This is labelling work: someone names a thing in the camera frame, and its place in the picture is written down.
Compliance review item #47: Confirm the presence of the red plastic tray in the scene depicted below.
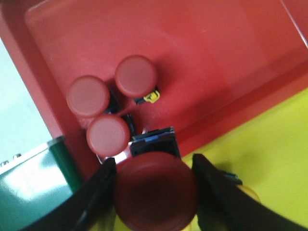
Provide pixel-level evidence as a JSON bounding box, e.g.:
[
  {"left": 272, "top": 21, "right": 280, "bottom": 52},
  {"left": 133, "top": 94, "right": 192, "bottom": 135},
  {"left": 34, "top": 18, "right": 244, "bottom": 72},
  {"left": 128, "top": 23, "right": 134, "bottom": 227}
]
[{"left": 0, "top": 0, "right": 308, "bottom": 178}]

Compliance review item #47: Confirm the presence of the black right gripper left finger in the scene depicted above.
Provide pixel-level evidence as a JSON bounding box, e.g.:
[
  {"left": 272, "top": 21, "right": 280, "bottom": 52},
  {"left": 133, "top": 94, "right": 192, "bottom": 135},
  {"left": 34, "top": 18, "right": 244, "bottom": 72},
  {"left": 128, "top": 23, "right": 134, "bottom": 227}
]
[{"left": 23, "top": 158, "right": 117, "bottom": 231}]

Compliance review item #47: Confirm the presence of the red mushroom push button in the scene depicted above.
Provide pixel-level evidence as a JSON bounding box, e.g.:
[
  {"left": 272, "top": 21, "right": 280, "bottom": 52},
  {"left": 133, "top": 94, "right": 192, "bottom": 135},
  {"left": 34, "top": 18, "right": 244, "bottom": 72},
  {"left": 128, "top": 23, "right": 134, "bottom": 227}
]
[{"left": 115, "top": 55, "right": 160, "bottom": 104}]

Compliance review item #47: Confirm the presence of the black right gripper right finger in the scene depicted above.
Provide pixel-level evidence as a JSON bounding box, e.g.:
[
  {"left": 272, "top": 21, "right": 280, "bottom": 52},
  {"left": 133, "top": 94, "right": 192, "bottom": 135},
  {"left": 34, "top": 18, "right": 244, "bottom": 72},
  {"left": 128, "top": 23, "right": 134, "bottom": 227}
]
[{"left": 192, "top": 154, "right": 306, "bottom": 231}]

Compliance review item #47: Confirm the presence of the metal conveyor end bracket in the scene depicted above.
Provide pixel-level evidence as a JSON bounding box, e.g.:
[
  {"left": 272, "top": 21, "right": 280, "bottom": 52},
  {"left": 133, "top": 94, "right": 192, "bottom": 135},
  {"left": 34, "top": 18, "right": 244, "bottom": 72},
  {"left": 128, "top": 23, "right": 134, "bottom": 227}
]
[{"left": 0, "top": 136, "right": 65, "bottom": 174}]

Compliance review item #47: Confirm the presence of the yellow plastic tray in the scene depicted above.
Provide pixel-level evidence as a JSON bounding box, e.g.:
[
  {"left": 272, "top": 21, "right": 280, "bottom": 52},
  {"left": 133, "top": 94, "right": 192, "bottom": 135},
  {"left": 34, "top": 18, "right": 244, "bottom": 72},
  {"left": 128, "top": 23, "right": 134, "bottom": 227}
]
[{"left": 183, "top": 90, "right": 308, "bottom": 230}]

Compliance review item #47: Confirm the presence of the green conveyor belt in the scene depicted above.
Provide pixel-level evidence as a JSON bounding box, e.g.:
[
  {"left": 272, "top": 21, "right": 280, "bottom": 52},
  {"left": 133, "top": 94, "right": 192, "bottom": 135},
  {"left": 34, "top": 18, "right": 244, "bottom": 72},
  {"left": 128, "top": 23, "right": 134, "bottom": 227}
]
[{"left": 0, "top": 136, "right": 83, "bottom": 231}]

